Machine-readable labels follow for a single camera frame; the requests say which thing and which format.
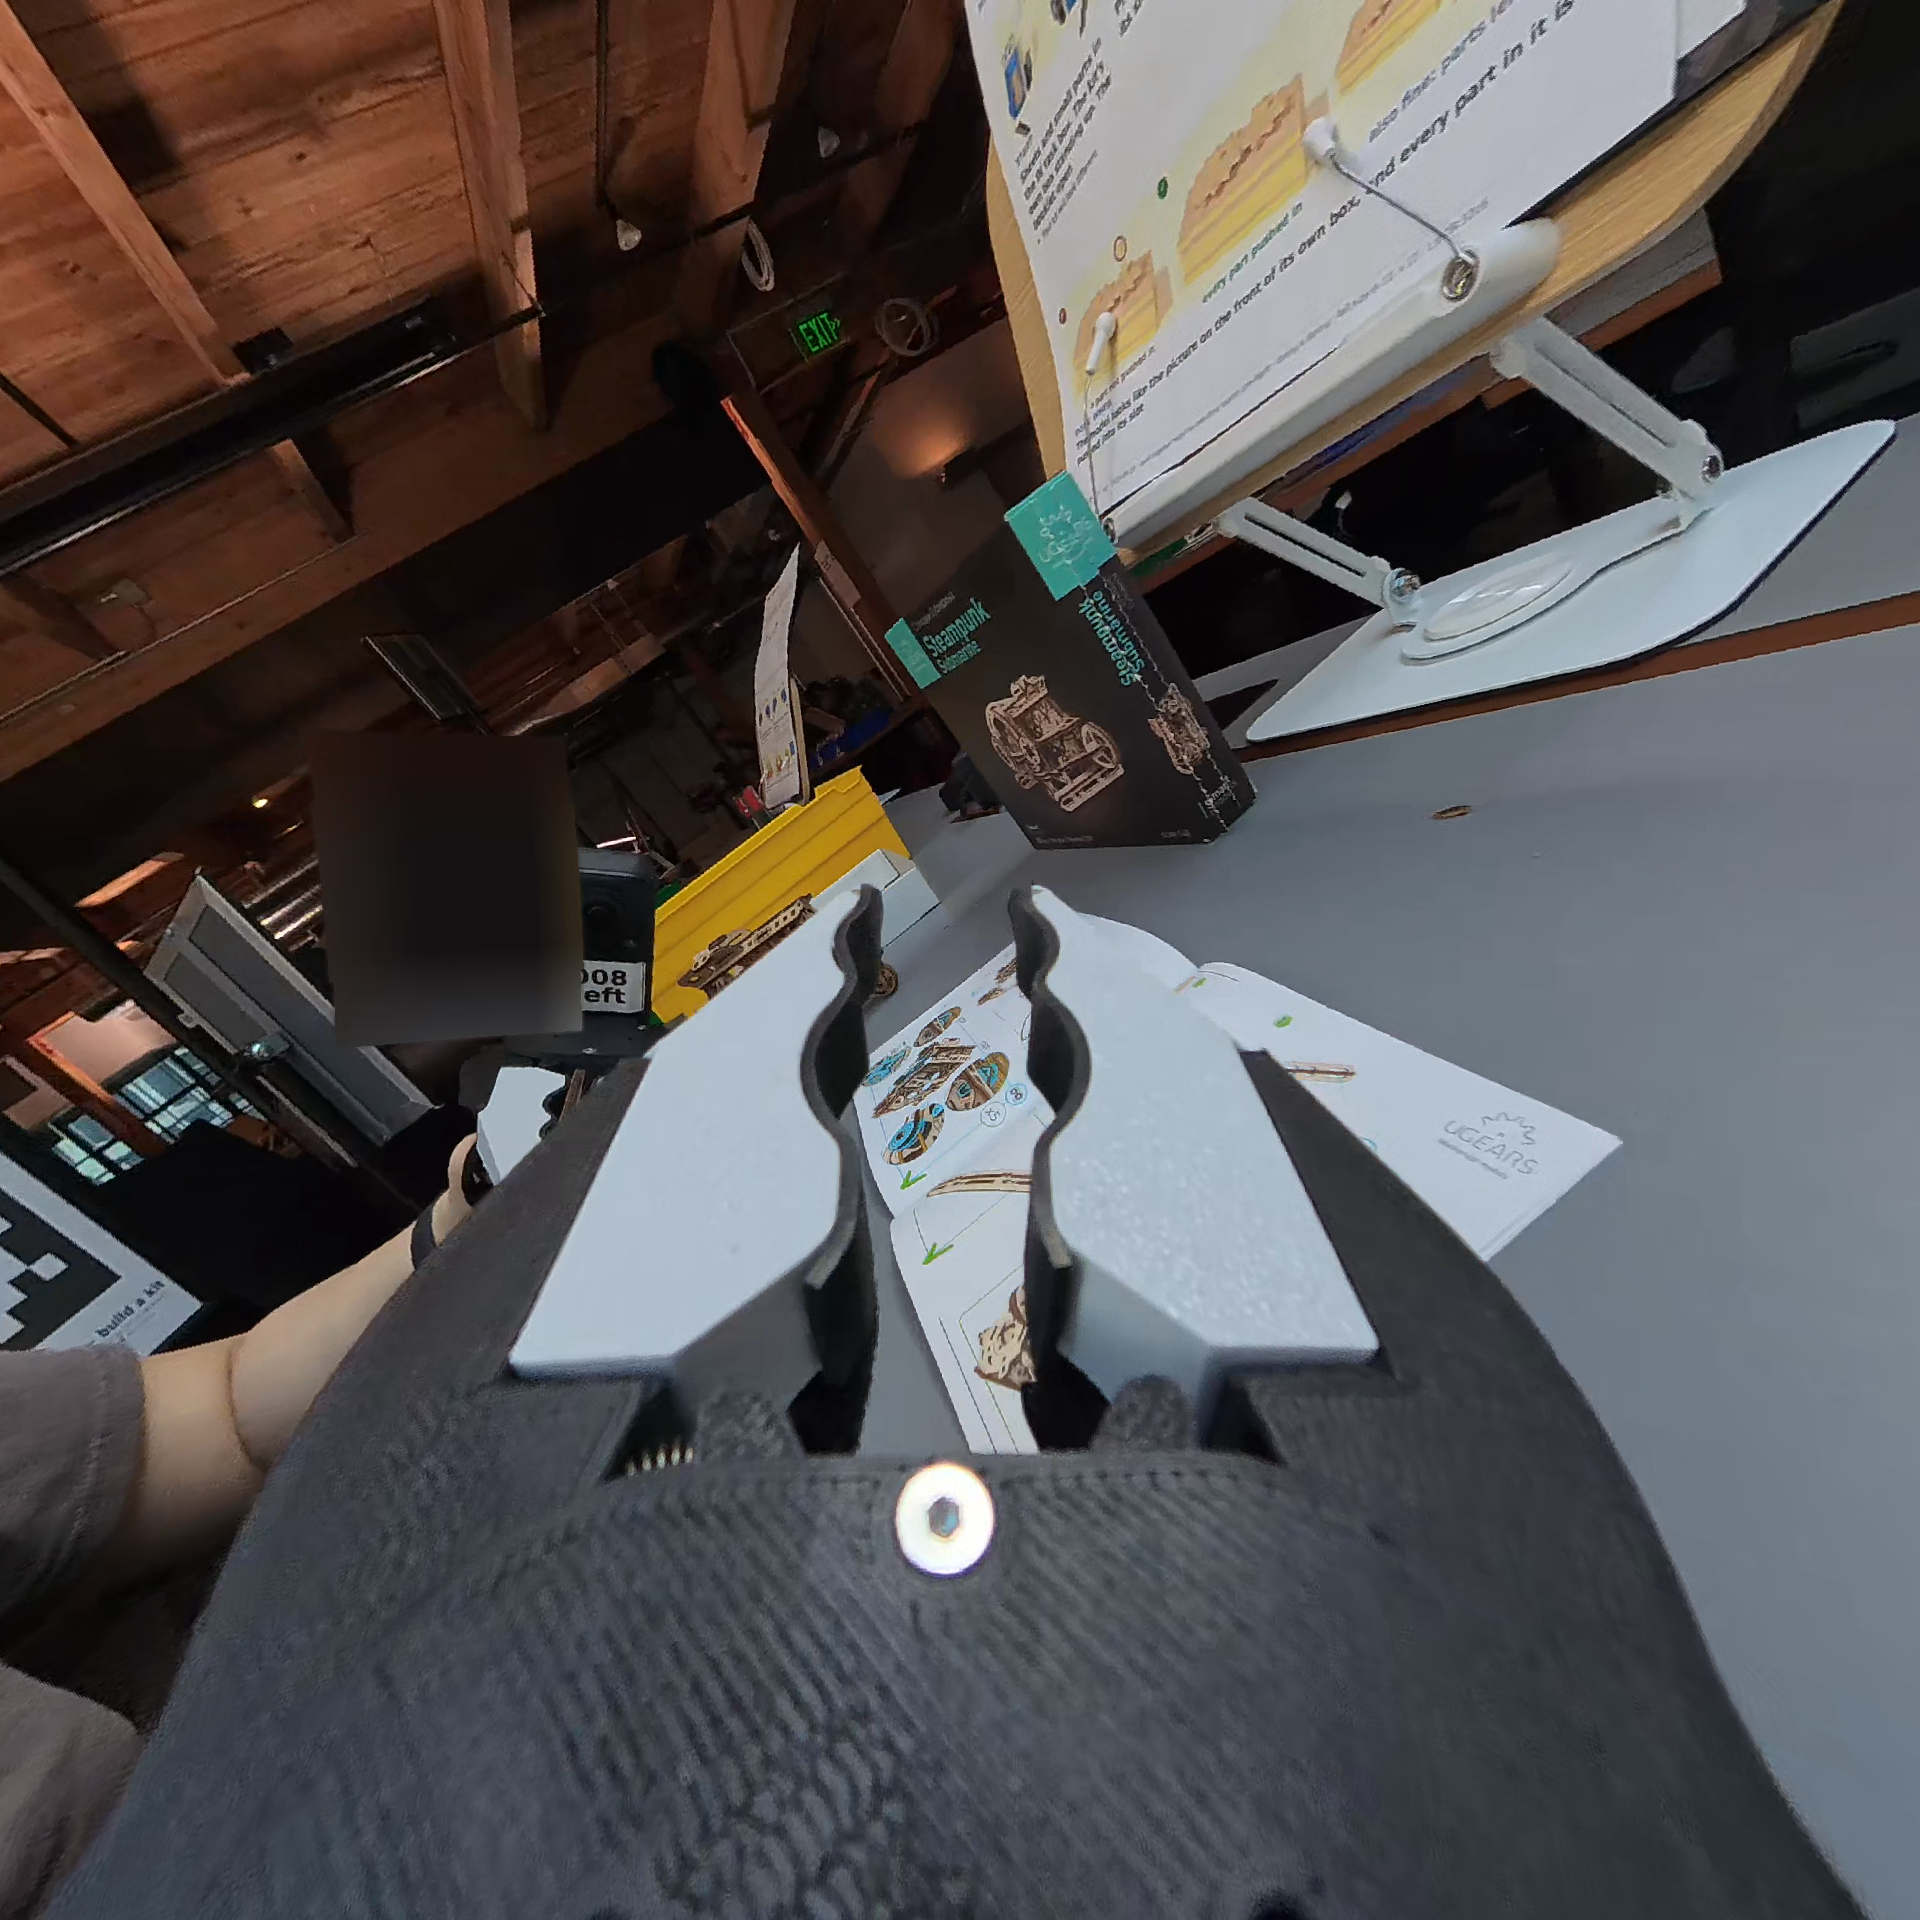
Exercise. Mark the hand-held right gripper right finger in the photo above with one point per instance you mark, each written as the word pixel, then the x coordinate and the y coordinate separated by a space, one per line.
pixel 1200 1215

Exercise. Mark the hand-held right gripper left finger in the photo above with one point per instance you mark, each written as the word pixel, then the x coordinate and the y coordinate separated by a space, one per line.
pixel 706 1201

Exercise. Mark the person's left forearm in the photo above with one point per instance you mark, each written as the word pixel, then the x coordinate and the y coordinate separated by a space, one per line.
pixel 302 1367

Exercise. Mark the wooden model vehicle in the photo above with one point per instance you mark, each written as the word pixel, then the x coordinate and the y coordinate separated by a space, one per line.
pixel 749 944

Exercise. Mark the black model kit box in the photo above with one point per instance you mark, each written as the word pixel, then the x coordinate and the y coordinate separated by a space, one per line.
pixel 1051 707

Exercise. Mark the white instruction booklet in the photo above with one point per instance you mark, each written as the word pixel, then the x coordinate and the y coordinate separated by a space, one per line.
pixel 1351 1140

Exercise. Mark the yellow plastic bin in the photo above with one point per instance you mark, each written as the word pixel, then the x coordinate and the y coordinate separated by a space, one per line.
pixel 781 871

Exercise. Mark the black wristband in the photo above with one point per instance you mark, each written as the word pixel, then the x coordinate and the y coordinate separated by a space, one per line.
pixel 432 1226

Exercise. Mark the small document stand with sheet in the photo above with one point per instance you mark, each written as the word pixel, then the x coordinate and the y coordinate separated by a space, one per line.
pixel 781 691

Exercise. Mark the white cardboard box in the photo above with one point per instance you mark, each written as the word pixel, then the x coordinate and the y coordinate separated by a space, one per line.
pixel 899 893

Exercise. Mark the grey metal panel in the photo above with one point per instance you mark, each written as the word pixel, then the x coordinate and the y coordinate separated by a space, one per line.
pixel 287 1005

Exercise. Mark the green exit sign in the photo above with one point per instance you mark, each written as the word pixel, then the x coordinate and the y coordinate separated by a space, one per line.
pixel 818 335

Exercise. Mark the black white marker sign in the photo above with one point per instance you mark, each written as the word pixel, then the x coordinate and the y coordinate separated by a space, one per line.
pixel 60 1263

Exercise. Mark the white book stand wooden board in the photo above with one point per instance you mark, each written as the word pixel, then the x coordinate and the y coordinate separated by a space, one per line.
pixel 1651 512

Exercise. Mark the printed instruction sheet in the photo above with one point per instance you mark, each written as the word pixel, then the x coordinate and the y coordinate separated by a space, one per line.
pixel 1351 181

